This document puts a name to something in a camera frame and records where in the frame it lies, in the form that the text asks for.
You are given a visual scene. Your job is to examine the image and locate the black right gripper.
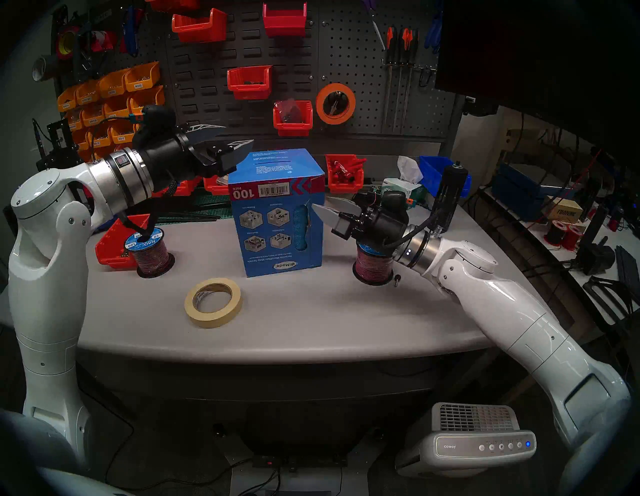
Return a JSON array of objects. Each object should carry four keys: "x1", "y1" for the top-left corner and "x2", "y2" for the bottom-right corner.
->
[{"x1": 311, "y1": 195, "x2": 408, "y2": 248}]

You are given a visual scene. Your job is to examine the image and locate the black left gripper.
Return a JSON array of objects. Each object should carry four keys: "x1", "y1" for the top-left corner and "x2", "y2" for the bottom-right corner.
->
[{"x1": 145, "y1": 123, "x2": 255, "y2": 188}]

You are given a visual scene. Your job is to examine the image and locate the blue shop towel box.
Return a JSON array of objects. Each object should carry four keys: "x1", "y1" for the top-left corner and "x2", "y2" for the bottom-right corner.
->
[{"x1": 227, "y1": 148, "x2": 326, "y2": 278}]

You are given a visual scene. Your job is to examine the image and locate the red bin with red tools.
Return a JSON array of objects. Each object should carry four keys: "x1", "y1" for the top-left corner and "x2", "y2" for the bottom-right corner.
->
[{"x1": 325, "y1": 154, "x2": 366, "y2": 194}]

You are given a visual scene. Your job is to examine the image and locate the green cutting mat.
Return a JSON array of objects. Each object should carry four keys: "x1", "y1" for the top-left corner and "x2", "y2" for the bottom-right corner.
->
[{"x1": 150, "y1": 192, "x2": 233, "y2": 223}]

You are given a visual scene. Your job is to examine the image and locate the Kimtech tissue box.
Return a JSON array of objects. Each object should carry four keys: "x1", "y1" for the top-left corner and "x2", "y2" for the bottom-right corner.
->
[{"x1": 381, "y1": 156, "x2": 428, "y2": 202}]

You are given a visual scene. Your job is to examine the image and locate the red bin with plastic bag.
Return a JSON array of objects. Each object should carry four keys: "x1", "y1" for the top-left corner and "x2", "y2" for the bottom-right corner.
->
[{"x1": 273, "y1": 100, "x2": 314, "y2": 137}]

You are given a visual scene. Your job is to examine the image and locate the clear plastic bag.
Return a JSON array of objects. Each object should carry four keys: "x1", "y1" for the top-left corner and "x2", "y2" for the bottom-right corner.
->
[{"x1": 277, "y1": 98, "x2": 303, "y2": 123}]

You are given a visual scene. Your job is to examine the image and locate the yellow bin labelled M3-4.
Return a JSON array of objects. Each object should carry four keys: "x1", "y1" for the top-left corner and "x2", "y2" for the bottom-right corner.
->
[{"x1": 129, "y1": 86, "x2": 166, "y2": 112}]

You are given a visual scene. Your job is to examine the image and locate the yellow bin labelled M3X6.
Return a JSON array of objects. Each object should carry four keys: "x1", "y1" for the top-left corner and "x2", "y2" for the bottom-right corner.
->
[{"x1": 124, "y1": 61, "x2": 161, "y2": 93}]

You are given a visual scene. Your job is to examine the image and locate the blue plastic bin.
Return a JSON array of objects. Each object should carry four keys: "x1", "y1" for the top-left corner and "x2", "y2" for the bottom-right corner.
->
[{"x1": 419, "y1": 156, "x2": 472, "y2": 199}]

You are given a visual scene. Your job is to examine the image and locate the orange tape roll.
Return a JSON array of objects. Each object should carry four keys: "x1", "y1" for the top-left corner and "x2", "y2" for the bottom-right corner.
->
[{"x1": 315, "y1": 82, "x2": 357, "y2": 126}]

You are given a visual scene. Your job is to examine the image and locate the black cylindrical bottle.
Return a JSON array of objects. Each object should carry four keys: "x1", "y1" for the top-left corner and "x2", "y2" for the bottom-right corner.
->
[{"x1": 430, "y1": 162, "x2": 470, "y2": 236}]

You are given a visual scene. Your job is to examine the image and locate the dark red plastic bin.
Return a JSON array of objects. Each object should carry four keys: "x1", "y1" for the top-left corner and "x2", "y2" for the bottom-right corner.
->
[{"x1": 262, "y1": 1, "x2": 308, "y2": 38}]

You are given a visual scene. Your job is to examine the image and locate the blue hand tool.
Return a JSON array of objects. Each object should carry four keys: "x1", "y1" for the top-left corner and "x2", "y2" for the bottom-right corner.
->
[{"x1": 124, "y1": 5, "x2": 140, "y2": 57}]

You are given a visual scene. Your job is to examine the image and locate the dark grey pegboard panel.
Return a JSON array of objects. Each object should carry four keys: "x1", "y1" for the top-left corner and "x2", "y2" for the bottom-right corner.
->
[{"x1": 55, "y1": 0, "x2": 466, "y2": 146}]

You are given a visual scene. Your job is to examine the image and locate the black metal stand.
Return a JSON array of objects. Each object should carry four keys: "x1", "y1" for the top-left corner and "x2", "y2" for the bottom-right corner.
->
[{"x1": 34, "y1": 117, "x2": 83, "y2": 172}]

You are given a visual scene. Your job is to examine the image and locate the beige masking tape roll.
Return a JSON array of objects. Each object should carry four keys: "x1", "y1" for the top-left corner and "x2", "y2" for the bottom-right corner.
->
[{"x1": 184, "y1": 277, "x2": 244, "y2": 329}]

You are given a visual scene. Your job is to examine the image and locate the orange black screwdriver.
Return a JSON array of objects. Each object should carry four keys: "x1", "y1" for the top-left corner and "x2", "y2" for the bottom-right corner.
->
[
  {"x1": 397, "y1": 27, "x2": 414, "y2": 126},
  {"x1": 382, "y1": 26, "x2": 398, "y2": 133}
]

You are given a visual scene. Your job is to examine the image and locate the blue equipment case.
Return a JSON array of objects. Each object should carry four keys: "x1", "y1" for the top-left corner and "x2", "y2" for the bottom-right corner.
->
[{"x1": 491, "y1": 162, "x2": 547, "y2": 222}]

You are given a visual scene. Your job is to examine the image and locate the red yellow tape roll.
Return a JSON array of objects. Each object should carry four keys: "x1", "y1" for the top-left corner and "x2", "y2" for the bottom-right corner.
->
[{"x1": 55, "y1": 26, "x2": 80, "y2": 62}]

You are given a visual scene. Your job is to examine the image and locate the small cardboard box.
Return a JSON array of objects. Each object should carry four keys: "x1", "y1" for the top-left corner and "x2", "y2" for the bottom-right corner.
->
[{"x1": 542, "y1": 196, "x2": 584, "y2": 223}]

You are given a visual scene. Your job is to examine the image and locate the black monitor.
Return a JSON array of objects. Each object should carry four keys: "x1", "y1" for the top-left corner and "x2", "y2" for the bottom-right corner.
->
[{"x1": 434, "y1": 0, "x2": 640, "y2": 166}]

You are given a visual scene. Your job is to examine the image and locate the black power strip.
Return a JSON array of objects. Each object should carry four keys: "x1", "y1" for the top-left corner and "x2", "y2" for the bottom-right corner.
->
[{"x1": 251, "y1": 452, "x2": 349, "y2": 471}]

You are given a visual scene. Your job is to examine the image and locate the black power adapter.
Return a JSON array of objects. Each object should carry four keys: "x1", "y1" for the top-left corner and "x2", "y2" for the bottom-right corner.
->
[{"x1": 575, "y1": 236, "x2": 617, "y2": 276}]

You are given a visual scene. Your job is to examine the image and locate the white air purifier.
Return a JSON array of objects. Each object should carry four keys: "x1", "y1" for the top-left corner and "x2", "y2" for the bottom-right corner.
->
[{"x1": 395, "y1": 402, "x2": 537, "y2": 478}]

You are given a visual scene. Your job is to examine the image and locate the black keyboard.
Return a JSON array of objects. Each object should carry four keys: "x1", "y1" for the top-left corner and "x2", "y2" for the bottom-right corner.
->
[{"x1": 614, "y1": 245, "x2": 640, "y2": 301}]

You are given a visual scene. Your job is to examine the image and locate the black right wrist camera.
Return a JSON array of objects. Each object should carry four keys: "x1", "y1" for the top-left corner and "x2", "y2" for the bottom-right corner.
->
[{"x1": 379, "y1": 190, "x2": 411, "y2": 223}]

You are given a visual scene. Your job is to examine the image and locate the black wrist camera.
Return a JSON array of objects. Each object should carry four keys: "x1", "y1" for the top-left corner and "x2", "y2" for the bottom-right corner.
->
[
  {"x1": 379, "y1": 190, "x2": 411, "y2": 223},
  {"x1": 131, "y1": 105, "x2": 177, "y2": 150}
]

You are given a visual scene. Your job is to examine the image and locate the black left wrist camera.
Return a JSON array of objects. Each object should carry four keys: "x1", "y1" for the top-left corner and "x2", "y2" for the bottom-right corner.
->
[{"x1": 131, "y1": 105, "x2": 177, "y2": 150}]

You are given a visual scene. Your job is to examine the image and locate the red wire spool labelled 18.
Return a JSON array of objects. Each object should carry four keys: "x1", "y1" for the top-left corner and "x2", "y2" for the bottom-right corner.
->
[{"x1": 352, "y1": 242, "x2": 396, "y2": 286}]

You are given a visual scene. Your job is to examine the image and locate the red wire spool labelled 20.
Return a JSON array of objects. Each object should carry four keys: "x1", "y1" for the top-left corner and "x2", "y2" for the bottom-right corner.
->
[{"x1": 123, "y1": 227, "x2": 176, "y2": 279}]

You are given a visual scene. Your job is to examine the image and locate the grey duct tape roll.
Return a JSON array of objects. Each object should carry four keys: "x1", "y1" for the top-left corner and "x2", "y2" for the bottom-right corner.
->
[{"x1": 31, "y1": 54, "x2": 60, "y2": 82}]

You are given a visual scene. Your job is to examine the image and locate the blue handled pliers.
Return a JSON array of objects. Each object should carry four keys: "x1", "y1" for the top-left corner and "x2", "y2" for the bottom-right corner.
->
[{"x1": 424, "y1": 0, "x2": 445, "y2": 55}]

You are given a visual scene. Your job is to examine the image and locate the purple handled scissors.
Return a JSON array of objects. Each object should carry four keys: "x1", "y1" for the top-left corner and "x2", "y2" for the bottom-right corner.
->
[{"x1": 362, "y1": 0, "x2": 387, "y2": 52}]

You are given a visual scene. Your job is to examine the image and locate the small red wire spool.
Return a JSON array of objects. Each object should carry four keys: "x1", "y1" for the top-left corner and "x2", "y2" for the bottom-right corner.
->
[
  {"x1": 544, "y1": 220, "x2": 568, "y2": 247},
  {"x1": 561, "y1": 225, "x2": 585, "y2": 252}
]

